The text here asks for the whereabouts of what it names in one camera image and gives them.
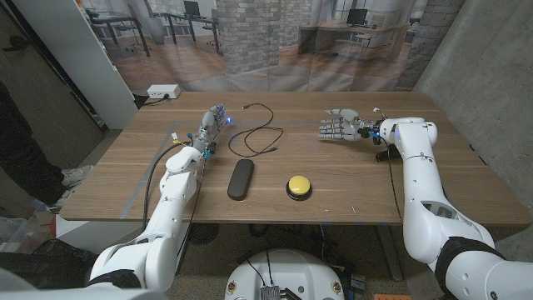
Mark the grey table leg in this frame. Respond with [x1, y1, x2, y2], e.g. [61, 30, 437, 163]
[376, 224, 404, 282]
[174, 222, 192, 277]

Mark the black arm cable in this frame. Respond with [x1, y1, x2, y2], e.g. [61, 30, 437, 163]
[142, 141, 191, 233]
[374, 135, 406, 224]

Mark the white sneaker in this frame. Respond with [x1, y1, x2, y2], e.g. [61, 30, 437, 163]
[61, 164, 94, 188]

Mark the brown wooden door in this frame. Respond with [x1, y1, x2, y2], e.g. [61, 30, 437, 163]
[0, 0, 105, 172]

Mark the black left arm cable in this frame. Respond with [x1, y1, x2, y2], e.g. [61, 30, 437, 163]
[142, 141, 191, 233]

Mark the black round floor fan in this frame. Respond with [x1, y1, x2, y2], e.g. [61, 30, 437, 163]
[187, 223, 220, 246]

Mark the black glasses case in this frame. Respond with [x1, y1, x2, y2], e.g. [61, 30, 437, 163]
[227, 158, 256, 202]

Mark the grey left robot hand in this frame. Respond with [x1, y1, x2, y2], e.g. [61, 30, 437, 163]
[190, 103, 231, 156]

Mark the white power strip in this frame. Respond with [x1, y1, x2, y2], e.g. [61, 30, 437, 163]
[147, 84, 182, 100]

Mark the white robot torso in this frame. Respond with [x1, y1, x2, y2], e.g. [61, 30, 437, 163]
[224, 248, 346, 300]

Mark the person in dark trousers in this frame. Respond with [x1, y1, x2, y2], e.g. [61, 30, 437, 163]
[0, 81, 66, 208]

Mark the white cabinet panel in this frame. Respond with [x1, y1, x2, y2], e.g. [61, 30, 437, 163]
[12, 0, 138, 130]

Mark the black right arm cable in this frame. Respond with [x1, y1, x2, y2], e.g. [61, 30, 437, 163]
[374, 135, 406, 224]

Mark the printed office backdrop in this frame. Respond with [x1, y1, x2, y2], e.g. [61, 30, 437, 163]
[77, 0, 466, 93]

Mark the yellow push button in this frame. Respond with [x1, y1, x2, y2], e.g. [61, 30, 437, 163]
[285, 175, 313, 202]

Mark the black power strip cord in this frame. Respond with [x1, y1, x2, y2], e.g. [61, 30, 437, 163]
[133, 93, 170, 108]

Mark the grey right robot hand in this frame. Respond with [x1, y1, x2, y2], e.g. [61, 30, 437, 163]
[318, 108, 378, 142]

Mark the black USB cable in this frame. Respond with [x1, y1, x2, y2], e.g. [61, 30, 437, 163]
[227, 102, 285, 158]

